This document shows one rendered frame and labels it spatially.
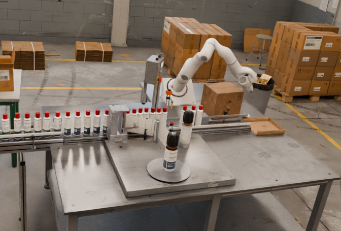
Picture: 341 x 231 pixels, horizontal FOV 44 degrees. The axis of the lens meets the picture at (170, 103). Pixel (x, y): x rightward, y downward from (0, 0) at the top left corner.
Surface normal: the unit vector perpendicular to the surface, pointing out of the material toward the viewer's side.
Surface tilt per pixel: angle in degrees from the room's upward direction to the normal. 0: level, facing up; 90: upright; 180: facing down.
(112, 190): 0
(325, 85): 89
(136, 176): 0
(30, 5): 90
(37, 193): 0
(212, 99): 90
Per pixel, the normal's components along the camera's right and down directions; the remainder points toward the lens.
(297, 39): -0.94, 0.03
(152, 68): -0.25, 0.36
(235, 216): 0.12, -0.91
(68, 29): 0.28, 0.42
